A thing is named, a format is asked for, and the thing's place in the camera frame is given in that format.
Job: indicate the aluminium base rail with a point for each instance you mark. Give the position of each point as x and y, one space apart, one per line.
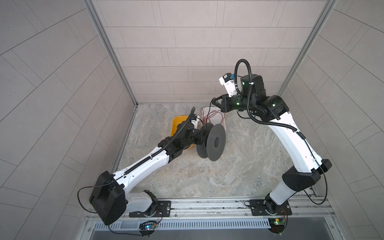
225 208

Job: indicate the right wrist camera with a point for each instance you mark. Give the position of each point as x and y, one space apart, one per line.
227 80

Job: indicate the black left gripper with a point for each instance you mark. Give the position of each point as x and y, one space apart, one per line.
199 136

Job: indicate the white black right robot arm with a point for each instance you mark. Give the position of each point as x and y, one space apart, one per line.
273 111

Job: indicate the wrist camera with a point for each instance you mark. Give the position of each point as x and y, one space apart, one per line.
195 120
227 80

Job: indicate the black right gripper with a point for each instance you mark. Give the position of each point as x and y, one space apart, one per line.
226 104

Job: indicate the left circuit board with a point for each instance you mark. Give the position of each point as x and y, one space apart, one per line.
148 226

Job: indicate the aluminium corner post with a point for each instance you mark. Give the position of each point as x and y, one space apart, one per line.
319 23
89 5

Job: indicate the circuit board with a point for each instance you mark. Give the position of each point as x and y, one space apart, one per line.
148 226
277 225

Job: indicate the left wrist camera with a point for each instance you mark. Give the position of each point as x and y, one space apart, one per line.
195 120

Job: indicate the aluminium corner post right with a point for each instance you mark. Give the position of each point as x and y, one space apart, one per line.
319 23

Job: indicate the white plastic tray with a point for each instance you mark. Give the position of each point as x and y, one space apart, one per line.
212 115

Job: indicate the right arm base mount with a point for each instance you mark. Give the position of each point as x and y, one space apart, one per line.
268 208

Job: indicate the grey perforated cable spool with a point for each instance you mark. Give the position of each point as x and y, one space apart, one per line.
213 142

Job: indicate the yellow plastic tray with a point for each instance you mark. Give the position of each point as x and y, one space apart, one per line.
176 131

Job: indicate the right circuit board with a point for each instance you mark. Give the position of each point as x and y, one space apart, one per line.
277 225

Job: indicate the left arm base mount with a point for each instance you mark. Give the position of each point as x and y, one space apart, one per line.
158 209

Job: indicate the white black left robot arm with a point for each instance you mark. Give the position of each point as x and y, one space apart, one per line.
112 197

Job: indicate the aluminium corner post left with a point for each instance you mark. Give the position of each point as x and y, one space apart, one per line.
89 5

